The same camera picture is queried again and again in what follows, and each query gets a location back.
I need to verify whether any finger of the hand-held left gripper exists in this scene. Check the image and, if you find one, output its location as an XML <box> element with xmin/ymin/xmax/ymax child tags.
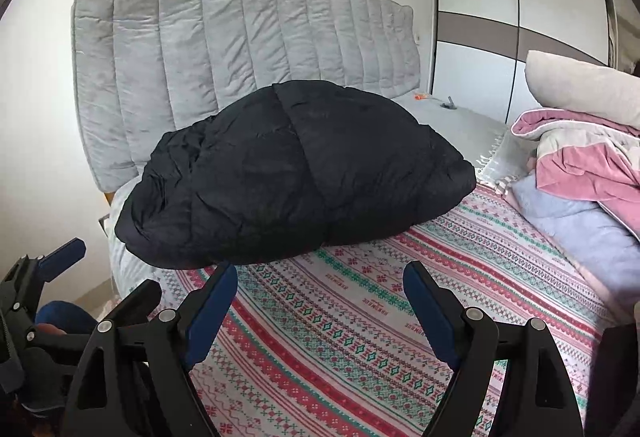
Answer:
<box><xmin>25</xmin><ymin>280</ymin><xmax>163</xmax><ymax>360</ymax></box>
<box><xmin>0</xmin><ymin>238</ymin><xmax>87</xmax><ymax>333</ymax></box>

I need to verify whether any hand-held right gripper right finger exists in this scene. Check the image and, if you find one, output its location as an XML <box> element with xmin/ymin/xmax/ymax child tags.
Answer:
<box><xmin>402</xmin><ymin>260</ymin><xmax>586</xmax><ymax>437</ymax></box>

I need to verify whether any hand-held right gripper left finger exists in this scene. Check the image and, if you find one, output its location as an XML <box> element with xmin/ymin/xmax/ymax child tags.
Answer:
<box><xmin>62</xmin><ymin>261</ymin><xmax>239</xmax><ymax>437</ymax></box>

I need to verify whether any black puffer jacket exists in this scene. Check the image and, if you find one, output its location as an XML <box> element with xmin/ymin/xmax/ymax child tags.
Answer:
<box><xmin>114</xmin><ymin>79</ymin><xmax>477</xmax><ymax>268</ymax></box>

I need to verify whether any person's left forearm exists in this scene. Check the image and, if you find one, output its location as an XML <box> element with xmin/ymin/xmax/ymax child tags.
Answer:
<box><xmin>37</xmin><ymin>301</ymin><xmax>98</xmax><ymax>335</ymax></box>

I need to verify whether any patterned bed sheet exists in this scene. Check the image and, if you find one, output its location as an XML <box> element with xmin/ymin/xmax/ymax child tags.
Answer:
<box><xmin>107</xmin><ymin>182</ymin><xmax>621</xmax><ymax>437</ymax></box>

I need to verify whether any light blue blanket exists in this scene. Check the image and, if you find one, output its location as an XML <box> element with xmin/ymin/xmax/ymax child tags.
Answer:
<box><xmin>505</xmin><ymin>174</ymin><xmax>640</xmax><ymax>313</ymax></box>

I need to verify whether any grey fringed throw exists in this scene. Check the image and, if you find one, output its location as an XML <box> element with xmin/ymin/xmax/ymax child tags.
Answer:
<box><xmin>395</xmin><ymin>92</ymin><xmax>538</xmax><ymax>192</ymax></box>

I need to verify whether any dark cloth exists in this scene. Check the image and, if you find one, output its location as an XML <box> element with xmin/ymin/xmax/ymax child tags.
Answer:
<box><xmin>595</xmin><ymin>322</ymin><xmax>640</xmax><ymax>437</ymax></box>

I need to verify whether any pink blanket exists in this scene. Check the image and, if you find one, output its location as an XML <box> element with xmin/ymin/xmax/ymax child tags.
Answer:
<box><xmin>510</xmin><ymin>109</ymin><xmax>640</xmax><ymax>238</ymax></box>

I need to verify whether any grey quilted headboard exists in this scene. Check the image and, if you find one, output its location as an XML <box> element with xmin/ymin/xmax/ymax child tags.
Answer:
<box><xmin>72</xmin><ymin>0</ymin><xmax>421</xmax><ymax>192</ymax></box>

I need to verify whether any beige pillow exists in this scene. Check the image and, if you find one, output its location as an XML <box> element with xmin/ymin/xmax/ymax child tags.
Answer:
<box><xmin>524</xmin><ymin>49</ymin><xmax>640</xmax><ymax>130</ymax></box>

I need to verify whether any white sliding wardrobe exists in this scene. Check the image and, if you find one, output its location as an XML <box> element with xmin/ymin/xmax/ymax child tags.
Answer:
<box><xmin>430</xmin><ymin>0</ymin><xmax>621</xmax><ymax>125</ymax></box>

